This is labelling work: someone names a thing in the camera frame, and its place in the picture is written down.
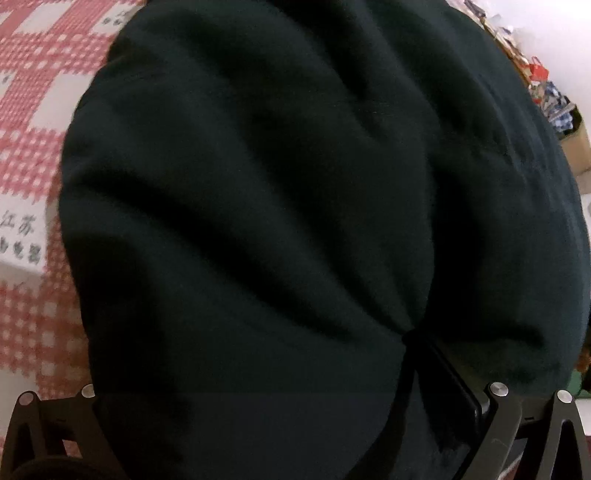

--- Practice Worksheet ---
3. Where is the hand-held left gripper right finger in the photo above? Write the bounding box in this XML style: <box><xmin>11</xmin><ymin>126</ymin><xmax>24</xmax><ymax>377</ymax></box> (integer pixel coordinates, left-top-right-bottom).
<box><xmin>403</xmin><ymin>333</ymin><xmax>588</xmax><ymax>480</ymax></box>

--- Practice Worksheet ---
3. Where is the blue checked bag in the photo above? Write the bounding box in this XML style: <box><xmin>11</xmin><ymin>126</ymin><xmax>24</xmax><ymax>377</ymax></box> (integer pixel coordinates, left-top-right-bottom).
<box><xmin>531</xmin><ymin>80</ymin><xmax>578</xmax><ymax>130</ymax></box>

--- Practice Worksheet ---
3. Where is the dark navy jacket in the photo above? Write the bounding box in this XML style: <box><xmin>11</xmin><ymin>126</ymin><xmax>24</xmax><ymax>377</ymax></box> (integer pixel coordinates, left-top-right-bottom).
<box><xmin>57</xmin><ymin>0</ymin><xmax>591</xmax><ymax>480</ymax></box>

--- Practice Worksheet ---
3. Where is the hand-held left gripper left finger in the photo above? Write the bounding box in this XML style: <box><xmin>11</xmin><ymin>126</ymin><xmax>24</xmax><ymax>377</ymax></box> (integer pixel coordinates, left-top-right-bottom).
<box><xmin>8</xmin><ymin>383</ymin><xmax>122</xmax><ymax>480</ymax></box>

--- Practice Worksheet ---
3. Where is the red bag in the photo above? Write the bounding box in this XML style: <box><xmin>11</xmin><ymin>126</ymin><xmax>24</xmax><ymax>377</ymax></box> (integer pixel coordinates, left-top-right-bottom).
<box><xmin>526</xmin><ymin>56</ymin><xmax>550</xmax><ymax>86</ymax></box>

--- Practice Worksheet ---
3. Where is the red checked blanket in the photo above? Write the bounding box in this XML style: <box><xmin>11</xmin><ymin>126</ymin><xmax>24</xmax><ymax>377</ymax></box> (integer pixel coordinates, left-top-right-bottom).
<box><xmin>0</xmin><ymin>0</ymin><xmax>148</xmax><ymax>480</ymax></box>

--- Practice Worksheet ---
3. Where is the cardboard box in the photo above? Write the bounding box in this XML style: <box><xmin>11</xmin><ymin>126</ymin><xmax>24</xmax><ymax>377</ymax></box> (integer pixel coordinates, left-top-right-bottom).
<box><xmin>556</xmin><ymin>107</ymin><xmax>591</xmax><ymax>178</ymax></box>

